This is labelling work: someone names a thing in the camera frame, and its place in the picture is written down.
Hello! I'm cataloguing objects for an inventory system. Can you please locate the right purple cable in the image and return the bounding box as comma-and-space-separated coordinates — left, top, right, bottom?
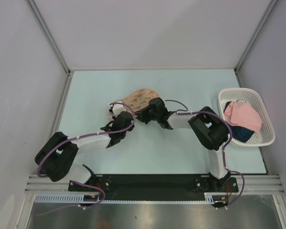
164, 99, 245, 212

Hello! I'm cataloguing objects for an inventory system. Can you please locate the pink garment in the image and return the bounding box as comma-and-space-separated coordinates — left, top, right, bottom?
225, 101, 263, 132

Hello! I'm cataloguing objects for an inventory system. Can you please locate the left aluminium corner post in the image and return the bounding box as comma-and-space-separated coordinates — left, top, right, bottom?
25, 0, 71, 75

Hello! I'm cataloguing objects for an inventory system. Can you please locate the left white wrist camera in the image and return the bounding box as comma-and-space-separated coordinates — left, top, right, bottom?
108, 101, 127, 119

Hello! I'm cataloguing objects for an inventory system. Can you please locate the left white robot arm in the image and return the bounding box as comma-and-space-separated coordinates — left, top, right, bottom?
35, 111, 134, 191

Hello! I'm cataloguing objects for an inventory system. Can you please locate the dark blue garment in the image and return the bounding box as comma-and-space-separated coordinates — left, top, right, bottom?
224, 101, 254, 143

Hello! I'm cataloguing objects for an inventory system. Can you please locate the pink patterned laundry bag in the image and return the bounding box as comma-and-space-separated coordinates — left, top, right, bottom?
108, 88, 160, 121

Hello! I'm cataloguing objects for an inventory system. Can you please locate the white slotted cable duct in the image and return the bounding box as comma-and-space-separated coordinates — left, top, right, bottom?
35, 193, 103, 203

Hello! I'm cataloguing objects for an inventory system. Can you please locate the purple cable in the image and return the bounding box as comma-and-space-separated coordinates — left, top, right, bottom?
164, 99, 245, 212
36, 102, 137, 217

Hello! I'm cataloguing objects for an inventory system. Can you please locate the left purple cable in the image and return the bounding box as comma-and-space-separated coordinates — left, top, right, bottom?
36, 102, 137, 217

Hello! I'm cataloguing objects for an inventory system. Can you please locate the right aluminium corner post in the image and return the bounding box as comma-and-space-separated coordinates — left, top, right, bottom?
234, 0, 280, 74

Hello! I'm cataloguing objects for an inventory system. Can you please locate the aluminium corner post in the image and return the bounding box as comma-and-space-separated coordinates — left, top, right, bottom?
25, 0, 71, 75
234, 0, 280, 74

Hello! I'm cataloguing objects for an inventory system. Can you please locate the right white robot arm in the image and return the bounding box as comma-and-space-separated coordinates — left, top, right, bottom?
135, 98, 232, 191

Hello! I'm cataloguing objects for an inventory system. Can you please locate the white plastic basket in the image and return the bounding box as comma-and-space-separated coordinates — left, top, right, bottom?
218, 88, 276, 147

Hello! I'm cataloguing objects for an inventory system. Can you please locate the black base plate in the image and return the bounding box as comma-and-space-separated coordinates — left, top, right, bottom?
68, 174, 239, 201

